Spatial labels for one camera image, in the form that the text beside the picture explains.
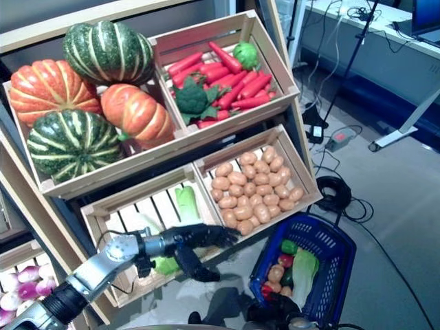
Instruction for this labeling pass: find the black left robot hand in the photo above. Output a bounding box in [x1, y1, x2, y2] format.
[161, 223, 243, 283]

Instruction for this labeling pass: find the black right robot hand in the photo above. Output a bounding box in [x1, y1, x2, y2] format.
[247, 291, 303, 323]

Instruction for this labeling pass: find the blue plastic shopping basket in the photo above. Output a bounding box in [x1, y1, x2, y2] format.
[248, 212, 358, 327]

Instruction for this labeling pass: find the dark green bell pepper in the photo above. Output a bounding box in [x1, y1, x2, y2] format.
[280, 266, 294, 289]

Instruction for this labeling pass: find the light green napa cabbage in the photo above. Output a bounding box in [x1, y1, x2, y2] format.
[291, 247, 320, 309]
[174, 185, 203, 226]
[151, 256, 182, 276]

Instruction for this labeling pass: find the wooden cabbage crate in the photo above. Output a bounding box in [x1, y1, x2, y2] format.
[79, 163, 241, 309]

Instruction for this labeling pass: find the wooden pumpkin crate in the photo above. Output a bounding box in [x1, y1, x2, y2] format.
[2, 34, 189, 201]

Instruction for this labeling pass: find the wooden potato crate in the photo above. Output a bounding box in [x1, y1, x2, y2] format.
[192, 123, 324, 245]

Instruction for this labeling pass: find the wooden carrot crate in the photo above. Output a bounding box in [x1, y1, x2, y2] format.
[148, 9, 300, 135]

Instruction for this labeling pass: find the small orange pumpkin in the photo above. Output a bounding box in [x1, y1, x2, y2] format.
[100, 83, 176, 151]

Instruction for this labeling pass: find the dark green broccoli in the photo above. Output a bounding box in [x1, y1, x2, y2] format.
[171, 76, 231, 125]

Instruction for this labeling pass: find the green striped pumpkin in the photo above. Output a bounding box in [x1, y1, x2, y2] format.
[26, 109, 124, 184]
[62, 20, 155, 86]

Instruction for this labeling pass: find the purple white turnip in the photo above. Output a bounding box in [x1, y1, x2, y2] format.
[16, 265, 44, 285]
[16, 281, 41, 300]
[0, 307, 18, 326]
[35, 277, 58, 297]
[0, 271, 20, 293]
[0, 291, 23, 312]

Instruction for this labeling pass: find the wooden turnip crate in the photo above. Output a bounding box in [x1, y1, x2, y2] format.
[0, 239, 47, 271]

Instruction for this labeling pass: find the light green lettuce head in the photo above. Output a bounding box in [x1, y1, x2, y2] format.
[232, 41, 259, 72]

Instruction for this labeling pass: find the large orange pumpkin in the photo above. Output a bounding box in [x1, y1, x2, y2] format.
[9, 58, 103, 127]

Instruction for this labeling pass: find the black pole stand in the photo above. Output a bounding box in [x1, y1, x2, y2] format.
[302, 0, 379, 131]

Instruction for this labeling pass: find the white office desk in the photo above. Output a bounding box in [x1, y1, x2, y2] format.
[302, 0, 440, 152]

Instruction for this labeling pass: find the dark laptop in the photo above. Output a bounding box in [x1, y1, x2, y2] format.
[410, 0, 440, 44]

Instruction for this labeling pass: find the black floor cable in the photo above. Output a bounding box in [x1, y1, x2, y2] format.
[343, 197, 437, 330]

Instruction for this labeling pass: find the black coiled cable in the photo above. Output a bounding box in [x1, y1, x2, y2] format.
[315, 175, 353, 211]

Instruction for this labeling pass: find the wooden display shelf frame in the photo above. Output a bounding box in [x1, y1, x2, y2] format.
[0, 0, 316, 326]

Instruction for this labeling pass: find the grey power strip red switch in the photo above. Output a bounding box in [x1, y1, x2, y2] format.
[324, 129, 357, 152]

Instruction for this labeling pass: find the black desk cable bundle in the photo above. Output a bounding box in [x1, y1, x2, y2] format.
[346, 5, 382, 23]

